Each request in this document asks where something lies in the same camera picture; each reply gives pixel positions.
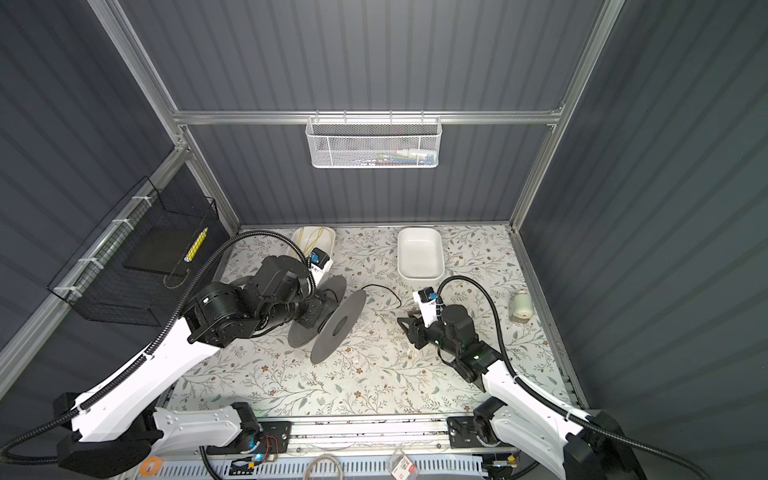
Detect black cable spool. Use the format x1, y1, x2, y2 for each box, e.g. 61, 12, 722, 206
287, 275, 367, 365

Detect black cable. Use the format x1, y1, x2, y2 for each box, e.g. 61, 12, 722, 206
359, 283, 404, 311

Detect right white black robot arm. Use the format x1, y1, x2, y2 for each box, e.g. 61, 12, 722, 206
398, 275, 709, 479

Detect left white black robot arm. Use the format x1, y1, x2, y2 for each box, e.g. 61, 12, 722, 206
1, 230, 332, 478

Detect left white tray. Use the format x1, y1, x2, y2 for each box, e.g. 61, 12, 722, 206
291, 226, 336, 272

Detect white tray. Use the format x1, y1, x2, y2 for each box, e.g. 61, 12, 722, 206
291, 226, 336, 272
397, 227, 446, 288

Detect yellow rubber bands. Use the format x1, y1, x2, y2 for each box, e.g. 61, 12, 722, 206
295, 226, 325, 256

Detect right white tray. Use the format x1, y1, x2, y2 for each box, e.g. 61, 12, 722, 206
397, 227, 446, 288

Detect small plastic packet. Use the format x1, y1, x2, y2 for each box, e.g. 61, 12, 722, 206
387, 449, 419, 480

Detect orange tape roll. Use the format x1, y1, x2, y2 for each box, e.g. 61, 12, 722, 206
138, 456, 163, 478

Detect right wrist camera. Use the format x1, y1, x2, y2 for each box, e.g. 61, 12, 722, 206
413, 287, 439, 328

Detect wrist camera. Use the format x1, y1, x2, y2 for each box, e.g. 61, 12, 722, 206
413, 287, 439, 328
308, 247, 333, 286

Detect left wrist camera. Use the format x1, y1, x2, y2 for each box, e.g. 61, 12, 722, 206
308, 247, 333, 286

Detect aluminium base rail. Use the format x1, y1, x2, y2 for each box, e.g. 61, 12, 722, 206
167, 413, 559, 457

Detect grey cable loop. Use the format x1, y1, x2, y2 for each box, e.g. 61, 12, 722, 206
303, 454, 346, 480

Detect white wire mesh basket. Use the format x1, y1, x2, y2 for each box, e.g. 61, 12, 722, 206
305, 114, 443, 169

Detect black wire basket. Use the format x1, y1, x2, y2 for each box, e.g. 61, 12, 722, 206
47, 179, 226, 327

